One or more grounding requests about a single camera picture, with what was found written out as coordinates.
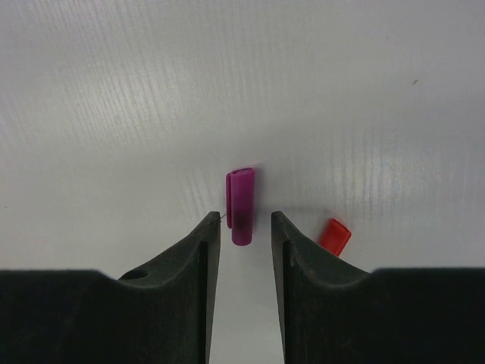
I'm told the red pen cap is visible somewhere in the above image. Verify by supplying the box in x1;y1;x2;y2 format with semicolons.
317;218;352;257

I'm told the purple pen cap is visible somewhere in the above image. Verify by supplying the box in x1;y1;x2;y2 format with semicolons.
226;168;255;246

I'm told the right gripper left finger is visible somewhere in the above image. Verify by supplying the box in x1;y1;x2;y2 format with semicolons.
1;212;221;363

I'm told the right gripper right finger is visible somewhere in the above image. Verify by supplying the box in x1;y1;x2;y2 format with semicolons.
271;212;484;363

